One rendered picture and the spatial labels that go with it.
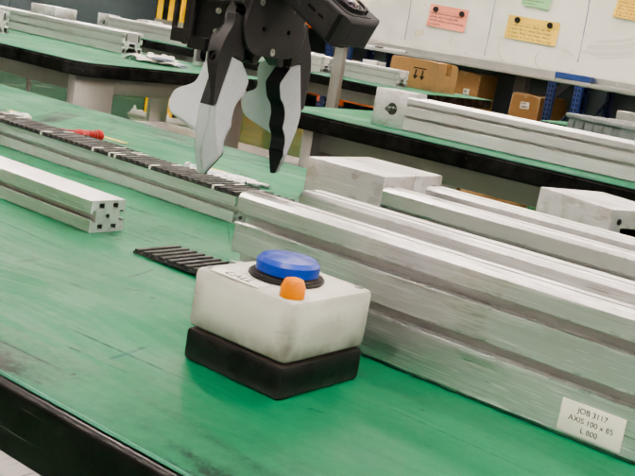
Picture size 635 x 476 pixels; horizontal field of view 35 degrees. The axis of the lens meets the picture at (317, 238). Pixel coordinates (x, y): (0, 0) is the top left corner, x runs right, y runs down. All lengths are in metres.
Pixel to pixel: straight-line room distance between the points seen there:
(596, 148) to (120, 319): 1.78
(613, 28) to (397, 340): 3.12
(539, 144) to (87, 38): 2.20
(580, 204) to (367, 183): 0.22
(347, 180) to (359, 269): 0.25
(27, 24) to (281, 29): 3.67
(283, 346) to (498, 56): 3.38
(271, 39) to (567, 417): 0.37
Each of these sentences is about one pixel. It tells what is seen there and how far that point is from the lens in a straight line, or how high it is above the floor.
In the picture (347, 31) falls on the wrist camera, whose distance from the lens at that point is 0.74.
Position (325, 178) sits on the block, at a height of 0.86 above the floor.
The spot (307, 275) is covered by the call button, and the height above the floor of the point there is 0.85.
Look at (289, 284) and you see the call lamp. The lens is 0.58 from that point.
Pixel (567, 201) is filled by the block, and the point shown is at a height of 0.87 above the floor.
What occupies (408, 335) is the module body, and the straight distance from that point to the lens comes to 0.67.
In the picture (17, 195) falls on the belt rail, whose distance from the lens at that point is 1.02.
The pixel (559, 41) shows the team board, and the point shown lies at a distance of 3.81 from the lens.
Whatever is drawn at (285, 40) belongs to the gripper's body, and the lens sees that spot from 0.81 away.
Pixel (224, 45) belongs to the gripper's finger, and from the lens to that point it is 0.77.
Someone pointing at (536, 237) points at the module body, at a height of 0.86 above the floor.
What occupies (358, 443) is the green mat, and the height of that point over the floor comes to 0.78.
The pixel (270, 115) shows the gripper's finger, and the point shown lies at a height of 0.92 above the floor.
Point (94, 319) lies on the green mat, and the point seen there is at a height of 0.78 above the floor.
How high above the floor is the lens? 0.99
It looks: 12 degrees down
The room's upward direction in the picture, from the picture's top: 10 degrees clockwise
